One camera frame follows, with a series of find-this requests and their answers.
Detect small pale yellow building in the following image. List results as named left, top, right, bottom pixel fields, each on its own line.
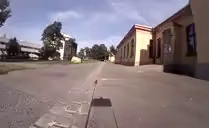
left=107, top=52, right=117, bottom=64

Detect row of distant trees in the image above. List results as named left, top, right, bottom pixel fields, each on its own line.
left=77, top=43, right=117, bottom=62

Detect small white structure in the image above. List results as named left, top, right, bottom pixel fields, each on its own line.
left=70, top=55, right=83, bottom=65

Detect white tall building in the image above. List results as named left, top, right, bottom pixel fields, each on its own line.
left=57, top=32, right=79, bottom=62

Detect cobblestone strip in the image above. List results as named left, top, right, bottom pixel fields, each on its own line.
left=29, top=63, right=105, bottom=128

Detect broad dark green tree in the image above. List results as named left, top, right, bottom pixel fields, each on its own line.
left=40, top=21, right=66, bottom=61

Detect grey asphalt pavement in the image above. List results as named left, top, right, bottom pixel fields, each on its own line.
left=86, top=62, right=209, bottom=128

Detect grey asphalt road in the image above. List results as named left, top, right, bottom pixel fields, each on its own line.
left=0, top=61, right=102, bottom=128

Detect grey multi-storey building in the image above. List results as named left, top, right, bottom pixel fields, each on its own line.
left=0, top=34, right=43, bottom=62

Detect small dark tree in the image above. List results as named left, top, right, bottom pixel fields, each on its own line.
left=6, top=36, right=22, bottom=58

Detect grass strip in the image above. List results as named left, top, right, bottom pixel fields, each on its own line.
left=0, top=59, right=72, bottom=76

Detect long ochre building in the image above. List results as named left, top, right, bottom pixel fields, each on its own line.
left=148, top=0, right=209, bottom=83

